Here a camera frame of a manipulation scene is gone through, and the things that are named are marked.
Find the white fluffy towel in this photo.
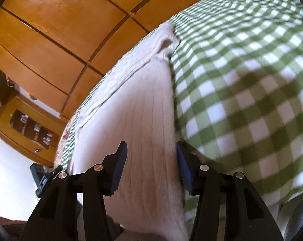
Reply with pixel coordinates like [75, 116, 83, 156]
[68, 22, 192, 241]

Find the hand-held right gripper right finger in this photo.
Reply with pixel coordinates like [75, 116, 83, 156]
[176, 142, 284, 241]

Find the black power strip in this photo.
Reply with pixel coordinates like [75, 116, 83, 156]
[30, 163, 57, 198]

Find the wooden wardrobe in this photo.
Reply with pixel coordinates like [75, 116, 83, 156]
[0, 0, 217, 118]

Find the green checkered bedspread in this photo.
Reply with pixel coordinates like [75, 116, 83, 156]
[58, 0, 303, 206]

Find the floral bed sheet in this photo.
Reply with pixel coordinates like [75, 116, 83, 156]
[54, 120, 77, 166]

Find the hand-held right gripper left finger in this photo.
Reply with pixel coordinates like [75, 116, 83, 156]
[19, 141, 128, 241]

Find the dark brown cloth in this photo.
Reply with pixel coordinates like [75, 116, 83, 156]
[0, 216, 29, 241]

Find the wooden nightstand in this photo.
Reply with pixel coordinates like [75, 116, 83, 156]
[0, 97, 66, 167]

